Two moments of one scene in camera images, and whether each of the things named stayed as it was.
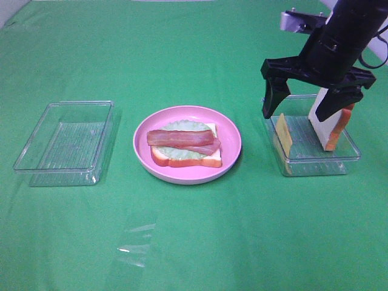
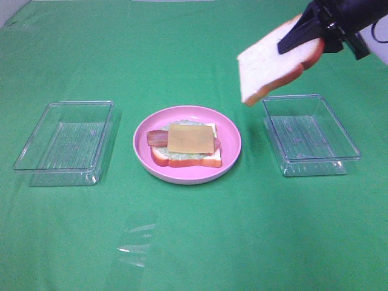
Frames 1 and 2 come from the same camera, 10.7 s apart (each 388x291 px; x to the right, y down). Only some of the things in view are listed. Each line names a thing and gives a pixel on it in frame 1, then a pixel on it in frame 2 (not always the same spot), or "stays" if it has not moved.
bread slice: x=329 y=131 -> x=262 y=67
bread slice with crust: x=213 y=160 stays
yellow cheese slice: x=284 y=136 -> x=190 y=139
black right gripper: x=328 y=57 -> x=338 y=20
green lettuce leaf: x=179 y=153 stays
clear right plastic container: x=308 y=157 stays
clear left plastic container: x=66 y=147 stays
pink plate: x=227 y=134 stays
